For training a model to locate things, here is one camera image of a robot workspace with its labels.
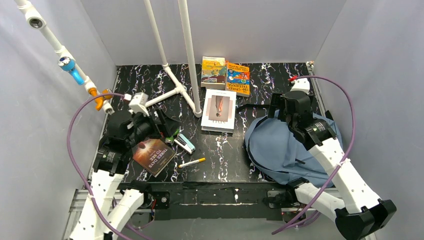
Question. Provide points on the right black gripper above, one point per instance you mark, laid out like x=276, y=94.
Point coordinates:
x=276, y=104

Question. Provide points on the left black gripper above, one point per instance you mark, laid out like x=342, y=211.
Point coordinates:
x=159, y=122

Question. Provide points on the dark Three Days book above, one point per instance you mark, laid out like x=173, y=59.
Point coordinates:
x=153, y=155

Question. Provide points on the blue student backpack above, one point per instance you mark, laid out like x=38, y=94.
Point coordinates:
x=273, y=149

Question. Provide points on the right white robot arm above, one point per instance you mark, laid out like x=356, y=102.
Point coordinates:
x=360, y=211

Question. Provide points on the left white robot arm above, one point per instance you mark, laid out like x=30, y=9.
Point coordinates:
x=98, y=220

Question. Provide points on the green white pipe fitting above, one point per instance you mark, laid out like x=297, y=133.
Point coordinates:
x=171, y=139

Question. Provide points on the white blue stapler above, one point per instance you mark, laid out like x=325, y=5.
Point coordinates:
x=184, y=143

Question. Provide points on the white yellow marker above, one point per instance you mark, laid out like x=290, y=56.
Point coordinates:
x=191, y=163

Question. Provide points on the white art book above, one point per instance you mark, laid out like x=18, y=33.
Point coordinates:
x=219, y=111

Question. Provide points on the orange treehouse book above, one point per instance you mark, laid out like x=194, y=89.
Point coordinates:
x=238, y=79

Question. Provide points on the orange pipe valve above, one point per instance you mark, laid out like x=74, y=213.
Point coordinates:
x=99, y=100

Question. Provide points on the yellow illustrated book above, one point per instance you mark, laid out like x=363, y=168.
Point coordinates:
x=213, y=73

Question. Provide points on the blue pipe valve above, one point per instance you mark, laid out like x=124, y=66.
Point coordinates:
x=68, y=65

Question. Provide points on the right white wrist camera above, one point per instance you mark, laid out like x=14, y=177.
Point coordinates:
x=300, y=84

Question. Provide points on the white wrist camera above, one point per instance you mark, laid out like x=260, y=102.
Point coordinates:
x=137, y=103
x=300, y=84

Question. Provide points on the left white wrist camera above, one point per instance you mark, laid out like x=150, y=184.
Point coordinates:
x=137, y=103

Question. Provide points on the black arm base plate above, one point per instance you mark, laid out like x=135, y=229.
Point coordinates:
x=225, y=200

